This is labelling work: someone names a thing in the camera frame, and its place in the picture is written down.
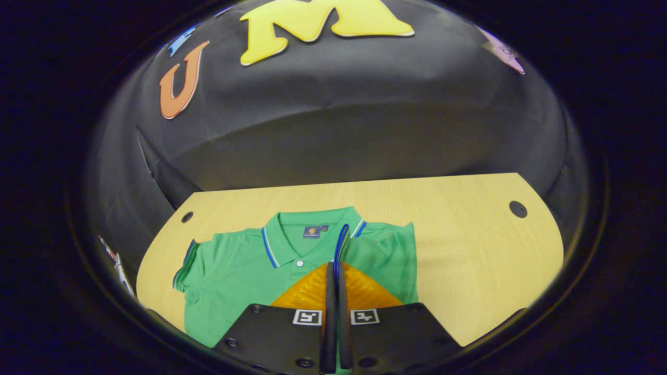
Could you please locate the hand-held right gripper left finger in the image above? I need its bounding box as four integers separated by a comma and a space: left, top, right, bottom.
213, 262, 337, 375

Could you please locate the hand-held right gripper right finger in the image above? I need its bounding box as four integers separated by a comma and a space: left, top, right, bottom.
337, 262, 463, 375

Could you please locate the green T-shirt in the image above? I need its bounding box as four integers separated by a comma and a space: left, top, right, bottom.
172, 207, 419, 375

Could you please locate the black backdrop cloth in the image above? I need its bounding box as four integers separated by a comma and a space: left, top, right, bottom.
86, 0, 589, 297

